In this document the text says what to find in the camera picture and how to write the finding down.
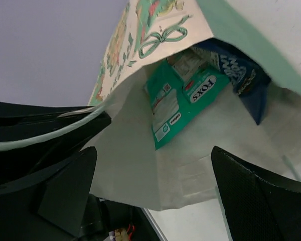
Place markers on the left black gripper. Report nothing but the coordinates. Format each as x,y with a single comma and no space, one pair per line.
36,137

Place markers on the green printed paper bag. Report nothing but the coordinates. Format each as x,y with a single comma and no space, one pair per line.
100,53

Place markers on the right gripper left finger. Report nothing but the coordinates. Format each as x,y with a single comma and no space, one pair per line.
48,204

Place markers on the blue green crisps packet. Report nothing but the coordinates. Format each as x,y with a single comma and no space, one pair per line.
249,80

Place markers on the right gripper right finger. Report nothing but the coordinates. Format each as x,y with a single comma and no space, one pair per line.
258,204

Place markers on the green mint sweets packet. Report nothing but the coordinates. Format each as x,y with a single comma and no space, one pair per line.
179,89

